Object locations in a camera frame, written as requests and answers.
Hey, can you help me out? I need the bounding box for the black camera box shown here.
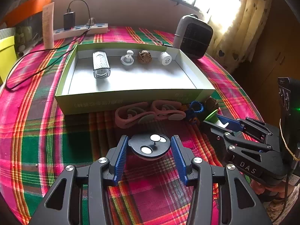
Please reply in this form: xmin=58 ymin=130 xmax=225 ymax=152
xmin=278 ymin=77 xmax=299 ymax=162

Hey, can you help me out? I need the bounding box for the yellow box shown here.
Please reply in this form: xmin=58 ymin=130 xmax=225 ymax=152
xmin=0 ymin=36 xmax=17 ymax=84

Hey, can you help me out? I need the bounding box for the pink cosmetic tube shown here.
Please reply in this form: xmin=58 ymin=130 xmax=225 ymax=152
xmin=42 ymin=2 xmax=54 ymax=49

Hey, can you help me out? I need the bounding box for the green white shallow box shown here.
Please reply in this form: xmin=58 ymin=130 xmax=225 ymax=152
xmin=55 ymin=42 xmax=215 ymax=115

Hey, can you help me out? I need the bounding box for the white round jar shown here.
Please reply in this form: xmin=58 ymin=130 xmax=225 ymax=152
xmin=158 ymin=51 xmax=172 ymax=66

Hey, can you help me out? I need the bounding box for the brown walnut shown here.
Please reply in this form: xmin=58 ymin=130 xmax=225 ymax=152
xmin=204 ymin=97 xmax=219 ymax=113
xmin=137 ymin=50 xmax=152 ymax=65

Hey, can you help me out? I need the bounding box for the grey portable fan heater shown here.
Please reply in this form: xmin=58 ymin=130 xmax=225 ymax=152
xmin=173 ymin=14 xmax=214 ymax=59

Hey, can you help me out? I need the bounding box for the small white knob gadget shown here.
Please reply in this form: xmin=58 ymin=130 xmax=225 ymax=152
xmin=121 ymin=50 xmax=134 ymax=66

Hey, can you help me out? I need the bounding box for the metal grater box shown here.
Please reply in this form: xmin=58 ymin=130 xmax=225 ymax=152
xmin=93 ymin=51 xmax=111 ymax=79

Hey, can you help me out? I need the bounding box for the striped box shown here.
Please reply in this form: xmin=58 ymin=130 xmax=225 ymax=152
xmin=0 ymin=27 xmax=16 ymax=40

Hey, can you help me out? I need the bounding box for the orange box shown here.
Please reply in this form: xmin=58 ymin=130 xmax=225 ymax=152
xmin=1 ymin=0 xmax=52 ymax=27

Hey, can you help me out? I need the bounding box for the green white spool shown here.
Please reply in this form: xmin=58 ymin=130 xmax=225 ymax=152
xmin=205 ymin=109 xmax=229 ymax=128

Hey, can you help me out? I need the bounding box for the white power strip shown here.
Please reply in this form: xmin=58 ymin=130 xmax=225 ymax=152
xmin=53 ymin=23 xmax=108 ymax=41

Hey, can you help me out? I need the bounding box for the black charger with cable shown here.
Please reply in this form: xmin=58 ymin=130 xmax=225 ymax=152
xmin=4 ymin=0 xmax=91 ymax=92

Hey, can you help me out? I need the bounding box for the cream heart curtain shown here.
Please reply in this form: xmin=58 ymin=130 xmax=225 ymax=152
xmin=207 ymin=0 xmax=272 ymax=73

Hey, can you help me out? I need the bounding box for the black disc with white pads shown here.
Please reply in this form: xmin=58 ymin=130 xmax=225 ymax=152
xmin=128 ymin=133 xmax=171 ymax=161

